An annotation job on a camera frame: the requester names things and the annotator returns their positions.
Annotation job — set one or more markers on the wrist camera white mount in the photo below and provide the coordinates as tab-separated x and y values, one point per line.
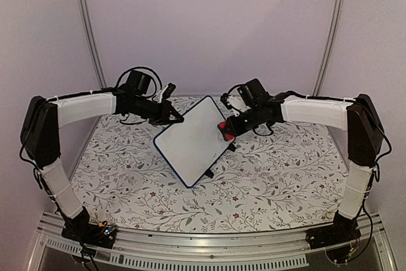
233	103
165	93

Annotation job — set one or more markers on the blue-framed whiteboard with writing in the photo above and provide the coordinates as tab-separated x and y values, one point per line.
192	147

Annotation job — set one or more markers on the aluminium frame post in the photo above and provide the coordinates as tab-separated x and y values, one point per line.
329	45
91	42

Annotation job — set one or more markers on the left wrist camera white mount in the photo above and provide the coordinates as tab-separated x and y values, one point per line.
165	93

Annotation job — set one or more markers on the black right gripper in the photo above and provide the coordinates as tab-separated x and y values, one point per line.
235	128

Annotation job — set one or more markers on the right aluminium frame post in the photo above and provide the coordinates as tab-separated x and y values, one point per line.
329	45

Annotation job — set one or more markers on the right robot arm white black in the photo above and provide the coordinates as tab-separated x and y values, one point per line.
356	117

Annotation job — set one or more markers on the left aluminium frame post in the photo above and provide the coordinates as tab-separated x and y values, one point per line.
91	42

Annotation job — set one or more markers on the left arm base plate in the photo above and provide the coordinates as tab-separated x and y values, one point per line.
102	235

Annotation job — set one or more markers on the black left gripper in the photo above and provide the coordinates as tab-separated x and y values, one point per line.
164	115

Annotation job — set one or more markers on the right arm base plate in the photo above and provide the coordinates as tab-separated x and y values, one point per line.
333	234

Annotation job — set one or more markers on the aluminium front rail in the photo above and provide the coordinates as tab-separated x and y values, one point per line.
151	250

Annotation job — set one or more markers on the black whiteboard stand foot left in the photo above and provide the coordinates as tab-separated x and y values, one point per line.
209	173

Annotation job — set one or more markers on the black whiteboard stand foot right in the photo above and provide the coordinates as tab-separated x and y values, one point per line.
232	147

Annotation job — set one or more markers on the red whiteboard eraser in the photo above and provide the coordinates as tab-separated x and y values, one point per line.
225	131

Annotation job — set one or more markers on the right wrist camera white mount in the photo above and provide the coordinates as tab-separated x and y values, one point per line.
233	103

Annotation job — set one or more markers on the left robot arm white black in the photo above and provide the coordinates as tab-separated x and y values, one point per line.
45	117

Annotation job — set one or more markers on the black whiteboard stand foot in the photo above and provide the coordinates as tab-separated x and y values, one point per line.
232	147
209	173

